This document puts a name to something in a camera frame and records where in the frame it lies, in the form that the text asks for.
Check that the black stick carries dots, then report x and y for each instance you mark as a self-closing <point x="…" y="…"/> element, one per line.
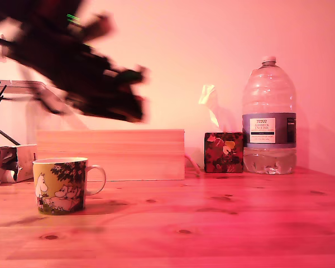
<point x="8" y="137"/>

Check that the small white round camera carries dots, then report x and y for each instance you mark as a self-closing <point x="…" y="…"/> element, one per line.
<point x="2" y="177"/>

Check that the large clear water bottle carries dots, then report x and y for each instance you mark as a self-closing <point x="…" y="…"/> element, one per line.
<point x="269" y="125"/>

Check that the long wooden box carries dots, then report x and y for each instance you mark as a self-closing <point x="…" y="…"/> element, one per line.
<point x="114" y="155"/>

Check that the white rack shelf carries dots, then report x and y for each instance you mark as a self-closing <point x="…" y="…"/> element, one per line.
<point x="16" y="85"/>

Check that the white carton box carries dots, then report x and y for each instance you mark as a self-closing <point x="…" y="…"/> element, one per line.
<point x="25" y="162"/>

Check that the white tissue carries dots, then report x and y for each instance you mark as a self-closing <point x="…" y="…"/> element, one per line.
<point x="212" y="103"/>

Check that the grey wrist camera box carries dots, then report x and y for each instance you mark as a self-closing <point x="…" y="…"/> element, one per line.
<point x="100" y="28"/>

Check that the floral tissue box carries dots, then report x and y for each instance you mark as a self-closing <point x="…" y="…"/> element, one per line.
<point x="223" y="152"/>

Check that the cartoon print ceramic mug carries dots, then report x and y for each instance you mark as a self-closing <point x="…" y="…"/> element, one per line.
<point x="58" y="190"/>

